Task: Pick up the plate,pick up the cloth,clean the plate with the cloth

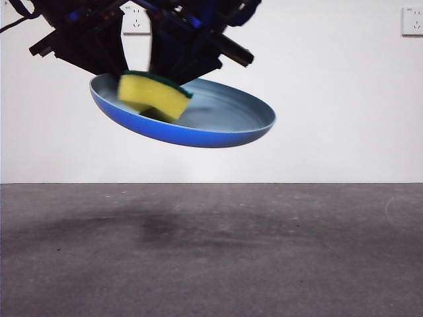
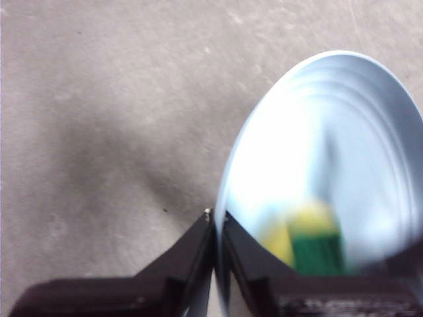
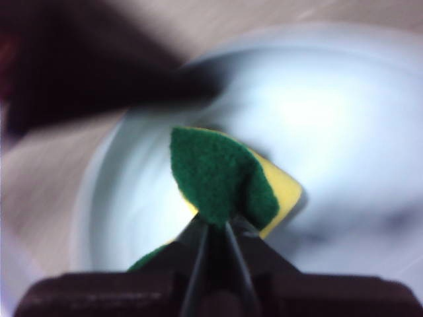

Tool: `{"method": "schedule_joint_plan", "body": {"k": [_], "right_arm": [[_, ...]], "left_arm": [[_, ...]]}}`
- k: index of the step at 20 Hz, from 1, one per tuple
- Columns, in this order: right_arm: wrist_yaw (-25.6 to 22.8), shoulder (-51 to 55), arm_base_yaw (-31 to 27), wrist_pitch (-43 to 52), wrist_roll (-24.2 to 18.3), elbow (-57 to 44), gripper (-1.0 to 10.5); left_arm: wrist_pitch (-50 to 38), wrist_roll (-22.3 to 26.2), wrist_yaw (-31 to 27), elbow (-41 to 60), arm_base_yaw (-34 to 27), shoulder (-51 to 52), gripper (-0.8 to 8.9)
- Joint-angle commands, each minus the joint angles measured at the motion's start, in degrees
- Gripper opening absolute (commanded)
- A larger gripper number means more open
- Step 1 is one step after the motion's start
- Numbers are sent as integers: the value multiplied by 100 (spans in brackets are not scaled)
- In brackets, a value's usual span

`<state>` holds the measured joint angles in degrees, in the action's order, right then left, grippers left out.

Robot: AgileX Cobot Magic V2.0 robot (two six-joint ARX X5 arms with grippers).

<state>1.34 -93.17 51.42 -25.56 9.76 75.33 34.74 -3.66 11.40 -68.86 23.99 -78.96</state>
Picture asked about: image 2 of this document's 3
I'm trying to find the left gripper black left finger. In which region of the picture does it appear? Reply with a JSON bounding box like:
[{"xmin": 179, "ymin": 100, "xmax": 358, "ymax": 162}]
[{"xmin": 9, "ymin": 208, "xmax": 215, "ymax": 317}]

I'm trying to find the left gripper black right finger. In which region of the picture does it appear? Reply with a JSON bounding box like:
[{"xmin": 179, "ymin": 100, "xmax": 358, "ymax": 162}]
[{"xmin": 223, "ymin": 213, "xmax": 423, "ymax": 317}]

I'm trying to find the yellow sponge with green pad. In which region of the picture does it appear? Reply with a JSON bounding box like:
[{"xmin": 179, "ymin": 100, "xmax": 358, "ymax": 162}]
[{"xmin": 260, "ymin": 200, "xmax": 346, "ymax": 277}]

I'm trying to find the blue round plate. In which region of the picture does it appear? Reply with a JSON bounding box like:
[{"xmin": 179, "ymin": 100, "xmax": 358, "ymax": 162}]
[{"xmin": 213, "ymin": 50, "xmax": 423, "ymax": 317}]

